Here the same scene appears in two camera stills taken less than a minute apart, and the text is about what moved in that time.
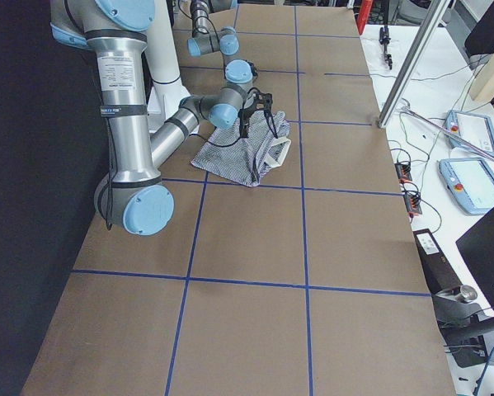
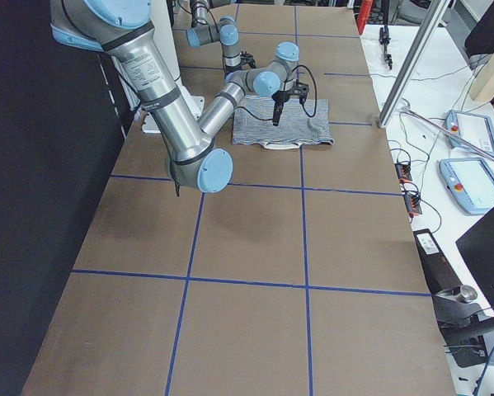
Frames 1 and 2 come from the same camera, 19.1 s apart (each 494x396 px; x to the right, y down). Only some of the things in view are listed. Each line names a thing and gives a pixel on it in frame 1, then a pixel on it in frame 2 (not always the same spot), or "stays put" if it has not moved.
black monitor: x=486 y=248 stays put
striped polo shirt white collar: x=247 y=159 to x=298 y=124
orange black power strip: x=403 y=172 stays put
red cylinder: x=364 y=14 stays put
